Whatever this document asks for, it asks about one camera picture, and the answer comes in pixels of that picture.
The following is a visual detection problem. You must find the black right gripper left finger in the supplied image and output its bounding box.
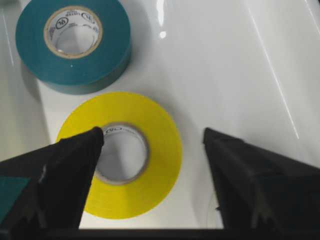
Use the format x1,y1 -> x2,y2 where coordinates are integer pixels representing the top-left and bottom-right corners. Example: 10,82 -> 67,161
0,127 -> 104,233

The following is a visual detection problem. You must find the yellow tape roll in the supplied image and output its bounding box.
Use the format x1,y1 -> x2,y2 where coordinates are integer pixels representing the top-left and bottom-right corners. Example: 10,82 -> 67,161
57,92 -> 183,220

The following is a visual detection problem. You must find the white plastic case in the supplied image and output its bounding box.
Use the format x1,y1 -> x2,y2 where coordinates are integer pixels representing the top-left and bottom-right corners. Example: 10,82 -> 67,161
0,0 -> 320,229

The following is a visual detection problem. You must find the green tape roll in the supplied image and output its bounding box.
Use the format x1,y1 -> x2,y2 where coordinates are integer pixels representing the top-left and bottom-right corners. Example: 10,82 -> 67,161
15,0 -> 132,93

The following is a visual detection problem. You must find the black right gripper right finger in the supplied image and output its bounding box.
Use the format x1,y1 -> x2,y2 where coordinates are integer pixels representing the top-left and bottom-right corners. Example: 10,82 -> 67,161
203,127 -> 320,240

